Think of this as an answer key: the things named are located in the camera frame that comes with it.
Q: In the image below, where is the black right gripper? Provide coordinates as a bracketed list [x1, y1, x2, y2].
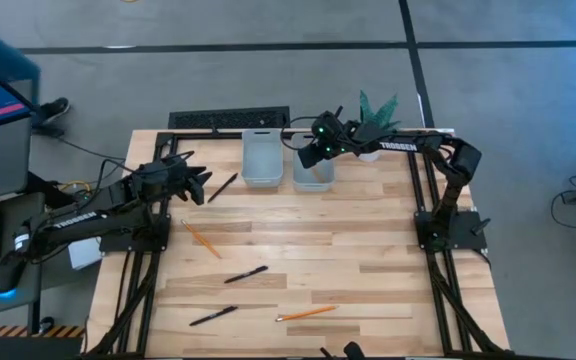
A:
[297, 110, 358, 170]

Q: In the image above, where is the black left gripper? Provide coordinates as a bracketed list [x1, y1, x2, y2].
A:
[130, 155, 214, 207]

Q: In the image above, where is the black pen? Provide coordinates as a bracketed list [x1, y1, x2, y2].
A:
[223, 264, 270, 285]
[188, 305, 240, 328]
[206, 172, 240, 204]

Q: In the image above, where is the grey plastic bin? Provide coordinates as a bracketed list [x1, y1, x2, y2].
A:
[240, 128, 285, 189]
[291, 132, 336, 194]

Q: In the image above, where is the black keyboard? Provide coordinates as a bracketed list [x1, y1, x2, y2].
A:
[167, 105, 292, 131]

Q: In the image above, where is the snake plant in white pot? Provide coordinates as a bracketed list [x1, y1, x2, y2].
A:
[357, 89, 402, 164]

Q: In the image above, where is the white box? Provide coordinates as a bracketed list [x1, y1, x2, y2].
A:
[66, 237, 104, 272]

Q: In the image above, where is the person's shoe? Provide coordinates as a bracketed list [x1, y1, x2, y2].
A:
[31, 123, 67, 139]
[31, 97, 72, 126]

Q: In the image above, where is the black computer mouse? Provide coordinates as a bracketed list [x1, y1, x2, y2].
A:
[0, 248, 30, 302]

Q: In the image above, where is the yellow black hazard strip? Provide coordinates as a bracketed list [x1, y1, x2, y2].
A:
[0, 323, 87, 340]

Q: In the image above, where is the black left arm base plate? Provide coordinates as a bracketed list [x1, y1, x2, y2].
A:
[98, 213, 173, 254]

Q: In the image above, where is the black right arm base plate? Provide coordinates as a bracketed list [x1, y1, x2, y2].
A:
[413, 209, 489, 252]

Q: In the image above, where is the black table-level camera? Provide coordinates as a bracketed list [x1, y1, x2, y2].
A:
[319, 341, 368, 360]

